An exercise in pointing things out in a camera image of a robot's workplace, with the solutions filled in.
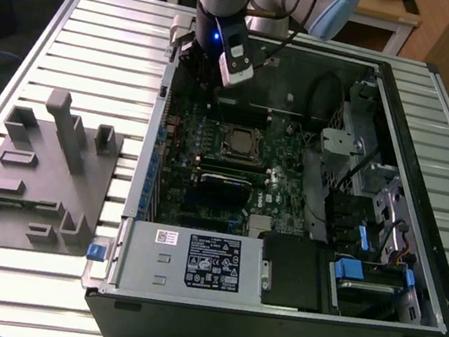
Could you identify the grey metal bracket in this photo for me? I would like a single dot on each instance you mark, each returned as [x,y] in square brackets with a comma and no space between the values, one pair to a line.
[336,148]

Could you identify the silver chipset heatsink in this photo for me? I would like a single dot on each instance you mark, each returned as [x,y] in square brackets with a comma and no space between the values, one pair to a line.
[260,222]

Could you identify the hard disk in blue carrier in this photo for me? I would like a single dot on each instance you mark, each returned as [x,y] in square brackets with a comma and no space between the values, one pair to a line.
[347,268]

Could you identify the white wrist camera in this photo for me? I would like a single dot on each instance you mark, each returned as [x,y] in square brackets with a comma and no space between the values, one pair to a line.
[236,65]

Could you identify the silver metal drive cage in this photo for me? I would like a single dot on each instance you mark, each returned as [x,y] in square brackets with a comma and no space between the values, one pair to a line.
[378,171]

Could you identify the green motherboard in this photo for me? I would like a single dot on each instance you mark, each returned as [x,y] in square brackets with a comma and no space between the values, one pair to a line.
[283,203]

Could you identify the grey parts rack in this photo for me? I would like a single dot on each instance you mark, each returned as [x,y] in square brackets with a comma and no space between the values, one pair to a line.
[44,174]

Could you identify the grey power supply unit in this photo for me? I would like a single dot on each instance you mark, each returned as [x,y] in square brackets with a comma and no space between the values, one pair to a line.
[142,258]

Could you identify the black graphics card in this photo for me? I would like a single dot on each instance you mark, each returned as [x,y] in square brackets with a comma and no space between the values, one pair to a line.
[220,195]

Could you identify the blue case latch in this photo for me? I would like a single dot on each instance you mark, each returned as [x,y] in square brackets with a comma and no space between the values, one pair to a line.
[96,252]

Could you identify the black RAM slot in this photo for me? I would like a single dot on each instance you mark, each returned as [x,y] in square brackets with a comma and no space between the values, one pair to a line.
[244,110]
[245,119]
[234,163]
[232,172]

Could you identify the black plastic drive bracket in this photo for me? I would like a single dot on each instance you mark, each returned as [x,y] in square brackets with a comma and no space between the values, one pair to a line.
[345,213]

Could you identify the black open PC case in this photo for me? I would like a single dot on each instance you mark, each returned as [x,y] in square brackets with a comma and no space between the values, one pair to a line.
[224,331]

